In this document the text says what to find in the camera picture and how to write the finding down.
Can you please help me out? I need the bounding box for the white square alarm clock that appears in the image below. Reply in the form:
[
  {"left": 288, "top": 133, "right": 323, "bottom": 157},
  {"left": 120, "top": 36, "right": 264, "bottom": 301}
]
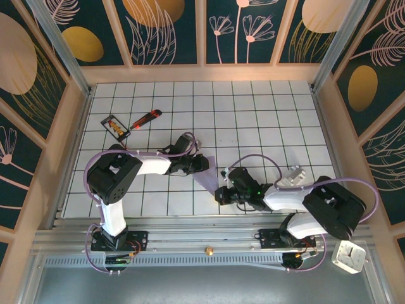
[{"left": 330, "top": 239, "right": 367, "bottom": 275}]

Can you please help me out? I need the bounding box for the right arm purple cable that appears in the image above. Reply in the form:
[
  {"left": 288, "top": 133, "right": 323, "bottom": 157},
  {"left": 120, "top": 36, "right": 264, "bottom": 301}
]
[{"left": 226, "top": 154, "right": 380, "bottom": 274}]

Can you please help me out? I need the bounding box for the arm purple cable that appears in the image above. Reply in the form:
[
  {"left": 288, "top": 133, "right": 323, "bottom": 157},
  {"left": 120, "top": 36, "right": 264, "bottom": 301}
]
[
  {"left": 226, "top": 154, "right": 380, "bottom": 274},
  {"left": 84, "top": 132, "right": 201, "bottom": 276}
]

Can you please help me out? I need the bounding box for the aluminium side rail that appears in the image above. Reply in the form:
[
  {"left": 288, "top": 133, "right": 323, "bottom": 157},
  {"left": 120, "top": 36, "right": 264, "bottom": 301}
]
[
  {"left": 47, "top": 91, "right": 94, "bottom": 229},
  {"left": 311, "top": 90, "right": 360, "bottom": 224}
]

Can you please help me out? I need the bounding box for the black battery pack yellow label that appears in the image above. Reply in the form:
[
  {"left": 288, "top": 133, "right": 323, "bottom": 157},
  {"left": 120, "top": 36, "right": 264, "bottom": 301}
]
[{"left": 100, "top": 114, "right": 132, "bottom": 143}]

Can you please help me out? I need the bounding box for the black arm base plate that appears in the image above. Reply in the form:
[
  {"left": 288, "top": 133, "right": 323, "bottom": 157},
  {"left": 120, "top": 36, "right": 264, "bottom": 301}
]
[
  {"left": 258, "top": 228, "right": 317, "bottom": 250},
  {"left": 90, "top": 230, "right": 149, "bottom": 251}
]

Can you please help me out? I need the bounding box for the slotted grey cable tray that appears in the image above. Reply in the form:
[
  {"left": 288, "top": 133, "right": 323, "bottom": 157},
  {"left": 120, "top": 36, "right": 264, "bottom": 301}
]
[{"left": 42, "top": 253, "right": 285, "bottom": 269}]

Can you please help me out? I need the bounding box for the red black utility knife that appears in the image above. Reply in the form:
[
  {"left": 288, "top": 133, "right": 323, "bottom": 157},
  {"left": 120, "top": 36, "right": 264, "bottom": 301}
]
[{"left": 128, "top": 109, "right": 163, "bottom": 130}]

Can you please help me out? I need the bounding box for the grey metal sheet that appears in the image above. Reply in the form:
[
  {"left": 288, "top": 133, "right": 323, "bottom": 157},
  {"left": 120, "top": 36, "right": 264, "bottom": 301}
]
[{"left": 18, "top": 265, "right": 389, "bottom": 304}]

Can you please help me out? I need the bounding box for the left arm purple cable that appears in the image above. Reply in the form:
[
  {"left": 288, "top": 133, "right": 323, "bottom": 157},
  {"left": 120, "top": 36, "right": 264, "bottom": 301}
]
[{"left": 84, "top": 132, "right": 201, "bottom": 276}]

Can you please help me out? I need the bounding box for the aluminium corner post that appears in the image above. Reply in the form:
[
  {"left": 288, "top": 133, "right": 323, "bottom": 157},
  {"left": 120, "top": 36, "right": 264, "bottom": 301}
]
[
  {"left": 311, "top": 0, "right": 380, "bottom": 93},
  {"left": 27, "top": 0, "right": 93, "bottom": 96}
]

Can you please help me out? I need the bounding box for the small circuit board with wires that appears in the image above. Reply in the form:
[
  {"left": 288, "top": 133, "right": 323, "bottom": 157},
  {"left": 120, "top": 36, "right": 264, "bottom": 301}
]
[
  {"left": 294, "top": 250, "right": 318, "bottom": 261},
  {"left": 104, "top": 255, "right": 134, "bottom": 266}
]

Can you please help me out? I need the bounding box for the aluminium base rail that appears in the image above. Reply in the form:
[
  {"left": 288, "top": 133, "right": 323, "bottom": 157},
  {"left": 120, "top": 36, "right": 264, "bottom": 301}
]
[{"left": 31, "top": 217, "right": 374, "bottom": 254}]

